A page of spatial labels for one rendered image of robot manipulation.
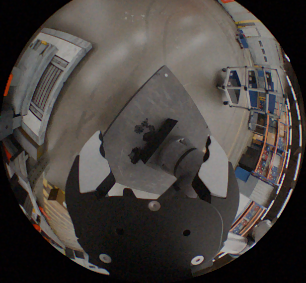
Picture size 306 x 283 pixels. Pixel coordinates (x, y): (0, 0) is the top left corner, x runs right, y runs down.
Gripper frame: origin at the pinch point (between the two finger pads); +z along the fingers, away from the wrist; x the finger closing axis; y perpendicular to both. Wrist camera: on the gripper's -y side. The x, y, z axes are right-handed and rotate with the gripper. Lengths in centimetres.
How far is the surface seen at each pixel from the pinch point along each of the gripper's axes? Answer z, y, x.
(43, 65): 24, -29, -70
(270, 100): 44, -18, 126
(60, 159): 18, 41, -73
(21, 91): 6, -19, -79
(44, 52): 23, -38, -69
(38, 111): 19, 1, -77
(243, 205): -11, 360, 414
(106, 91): 50, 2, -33
